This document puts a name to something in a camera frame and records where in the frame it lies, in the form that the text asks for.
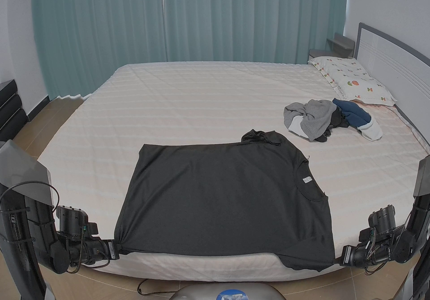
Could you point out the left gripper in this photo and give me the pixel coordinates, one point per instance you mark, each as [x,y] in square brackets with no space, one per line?
[100,251]

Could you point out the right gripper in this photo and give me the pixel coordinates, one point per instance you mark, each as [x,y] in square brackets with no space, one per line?
[357,256]

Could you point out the black T-shirt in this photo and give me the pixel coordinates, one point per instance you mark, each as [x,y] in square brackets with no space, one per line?
[218,198]

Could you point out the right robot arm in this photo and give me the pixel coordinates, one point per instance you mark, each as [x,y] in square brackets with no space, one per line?
[410,245]

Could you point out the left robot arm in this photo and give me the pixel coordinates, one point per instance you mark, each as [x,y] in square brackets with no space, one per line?
[30,231]

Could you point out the pile of clothes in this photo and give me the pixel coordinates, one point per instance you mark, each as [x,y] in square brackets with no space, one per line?
[312,117]

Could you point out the bed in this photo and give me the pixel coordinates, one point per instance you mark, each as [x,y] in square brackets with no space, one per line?
[201,100]

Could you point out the black chest of drawers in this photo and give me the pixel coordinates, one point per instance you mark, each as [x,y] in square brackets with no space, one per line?
[10,107]

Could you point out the white printed pillow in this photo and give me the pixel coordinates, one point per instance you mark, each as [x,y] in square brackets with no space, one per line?
[352,79]

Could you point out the grey bedside table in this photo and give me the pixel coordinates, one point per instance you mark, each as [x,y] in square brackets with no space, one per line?
[339,43]

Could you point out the blue-green curtain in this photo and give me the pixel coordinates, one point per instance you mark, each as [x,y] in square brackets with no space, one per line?
[252,10]
[100,23]

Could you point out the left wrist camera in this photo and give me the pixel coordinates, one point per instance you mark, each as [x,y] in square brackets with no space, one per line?
[90,228]

